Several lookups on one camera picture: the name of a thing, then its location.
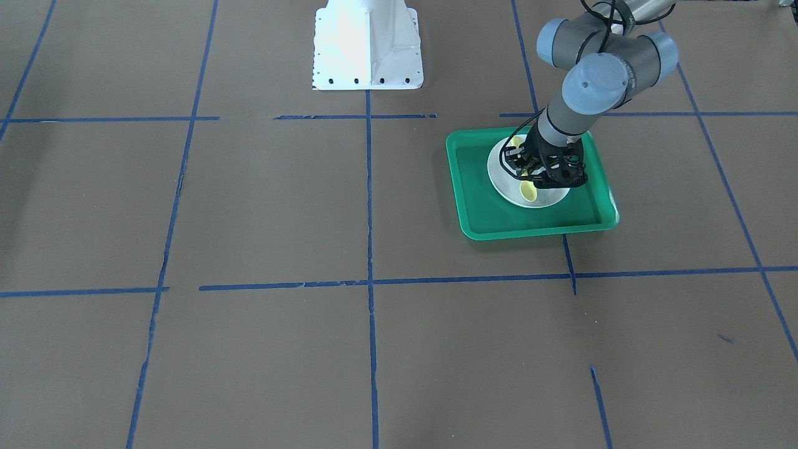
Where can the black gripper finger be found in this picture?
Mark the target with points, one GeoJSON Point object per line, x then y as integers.
{"type": "Point", "coordinates": [536, 176]}
{"type": "Point", "coordinates": [514, 160]}

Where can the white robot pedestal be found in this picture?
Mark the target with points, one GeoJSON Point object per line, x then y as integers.
{"type": "Point", "coordinates": [367, 45]}

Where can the yellow plastic spoon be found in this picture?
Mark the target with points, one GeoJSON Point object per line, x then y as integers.
{"type": "Point", "coordinates": [528, 190]}

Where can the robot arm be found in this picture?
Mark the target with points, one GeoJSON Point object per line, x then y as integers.
{"type": "Point", "coordinates": [606, 66]}

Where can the green plastic tray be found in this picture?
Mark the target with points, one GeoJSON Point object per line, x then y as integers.
{"type": "Point", "coordinates": [485, 215]}

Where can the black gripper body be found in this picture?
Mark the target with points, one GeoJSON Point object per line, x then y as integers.
{"type": "Point", "coordinates": [534, 151]}

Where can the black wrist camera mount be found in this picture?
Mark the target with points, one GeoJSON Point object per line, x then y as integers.
{"type": "Point", "coordinates": [565, 165]}

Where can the white round plate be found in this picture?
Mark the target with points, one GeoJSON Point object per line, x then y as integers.
{"type": "Point", "coordinates": [508, 187]}

